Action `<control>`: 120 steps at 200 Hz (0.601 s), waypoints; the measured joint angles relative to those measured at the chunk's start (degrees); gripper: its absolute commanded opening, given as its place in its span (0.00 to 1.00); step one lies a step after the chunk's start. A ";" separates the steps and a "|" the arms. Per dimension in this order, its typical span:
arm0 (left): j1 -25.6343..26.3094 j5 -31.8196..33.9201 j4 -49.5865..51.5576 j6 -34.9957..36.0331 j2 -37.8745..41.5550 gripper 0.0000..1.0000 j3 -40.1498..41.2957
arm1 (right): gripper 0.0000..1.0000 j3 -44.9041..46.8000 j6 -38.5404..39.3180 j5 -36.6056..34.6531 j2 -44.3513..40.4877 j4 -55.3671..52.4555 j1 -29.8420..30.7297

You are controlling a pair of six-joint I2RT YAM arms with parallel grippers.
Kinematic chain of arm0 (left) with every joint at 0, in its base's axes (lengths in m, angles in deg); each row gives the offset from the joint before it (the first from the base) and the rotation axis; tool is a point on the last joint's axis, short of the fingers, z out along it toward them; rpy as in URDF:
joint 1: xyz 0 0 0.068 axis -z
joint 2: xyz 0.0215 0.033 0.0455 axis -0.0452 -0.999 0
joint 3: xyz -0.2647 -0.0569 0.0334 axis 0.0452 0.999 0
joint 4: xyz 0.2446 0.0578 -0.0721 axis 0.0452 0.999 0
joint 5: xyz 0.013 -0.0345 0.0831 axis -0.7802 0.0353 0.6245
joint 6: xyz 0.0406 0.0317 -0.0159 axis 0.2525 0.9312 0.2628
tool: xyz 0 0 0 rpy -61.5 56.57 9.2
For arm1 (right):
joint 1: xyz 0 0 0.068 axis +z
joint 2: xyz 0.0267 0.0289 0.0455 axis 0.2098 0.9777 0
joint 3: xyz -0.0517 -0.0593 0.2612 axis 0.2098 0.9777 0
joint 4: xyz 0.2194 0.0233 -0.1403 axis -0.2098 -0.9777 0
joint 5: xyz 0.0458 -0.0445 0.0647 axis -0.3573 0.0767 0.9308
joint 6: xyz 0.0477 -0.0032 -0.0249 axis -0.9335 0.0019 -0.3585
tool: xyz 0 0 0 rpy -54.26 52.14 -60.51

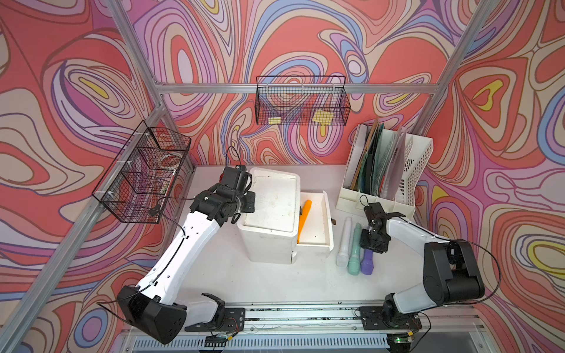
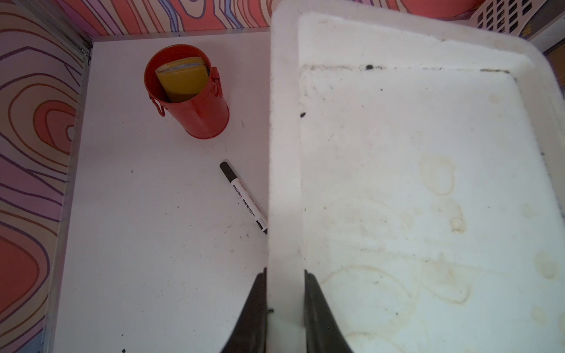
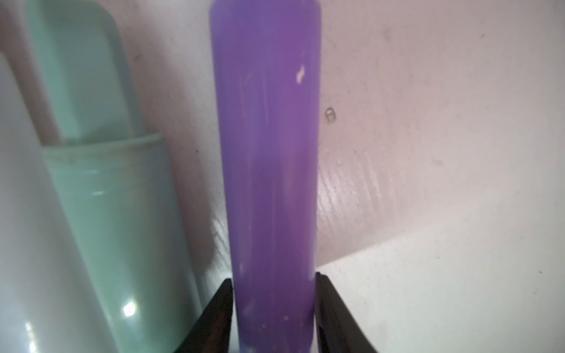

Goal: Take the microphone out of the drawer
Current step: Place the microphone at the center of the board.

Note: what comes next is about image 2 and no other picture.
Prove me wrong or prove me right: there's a black white marker pen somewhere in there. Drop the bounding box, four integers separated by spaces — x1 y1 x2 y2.
219 161 268 235

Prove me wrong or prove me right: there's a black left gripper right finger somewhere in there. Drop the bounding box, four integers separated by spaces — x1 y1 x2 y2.
303 270 353 353

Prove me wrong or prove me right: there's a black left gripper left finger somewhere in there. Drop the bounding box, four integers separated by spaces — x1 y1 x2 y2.
222 269 267 353

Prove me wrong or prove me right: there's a white desk file organizer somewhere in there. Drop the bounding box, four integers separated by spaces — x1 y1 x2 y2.
469 0 564 51

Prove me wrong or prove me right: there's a red metal bucket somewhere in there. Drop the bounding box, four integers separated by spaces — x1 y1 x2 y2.
144 44 230 140

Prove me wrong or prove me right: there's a white plastic drawer cabinet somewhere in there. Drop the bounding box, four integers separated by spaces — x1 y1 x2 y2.
267 1 564 352

